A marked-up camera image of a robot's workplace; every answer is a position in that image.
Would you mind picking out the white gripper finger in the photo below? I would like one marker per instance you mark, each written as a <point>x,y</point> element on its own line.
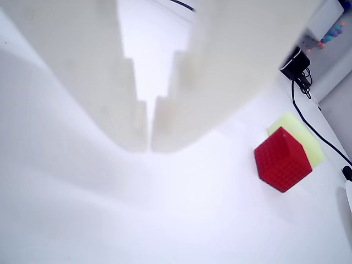
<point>82,55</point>
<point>233,55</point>

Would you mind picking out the red cube block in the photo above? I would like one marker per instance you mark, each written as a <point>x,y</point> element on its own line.
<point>283,162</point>

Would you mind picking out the pale yellow foam block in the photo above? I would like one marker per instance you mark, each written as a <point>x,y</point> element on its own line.
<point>303,132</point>

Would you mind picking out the black power adapter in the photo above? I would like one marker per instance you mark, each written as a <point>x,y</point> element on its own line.
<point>295,61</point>

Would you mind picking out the white box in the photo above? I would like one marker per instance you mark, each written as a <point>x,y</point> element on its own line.
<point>324,19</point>

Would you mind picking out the colourful ball toy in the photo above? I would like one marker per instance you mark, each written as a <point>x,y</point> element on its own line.
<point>331,34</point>

